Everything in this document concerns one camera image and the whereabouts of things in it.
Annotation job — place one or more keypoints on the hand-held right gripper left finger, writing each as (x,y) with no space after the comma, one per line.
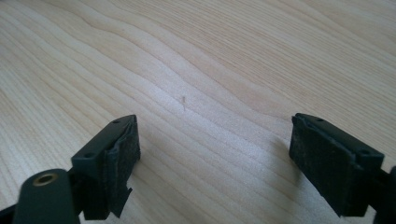
(106,168)

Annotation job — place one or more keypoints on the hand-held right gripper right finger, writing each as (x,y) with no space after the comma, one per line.
(330,168)

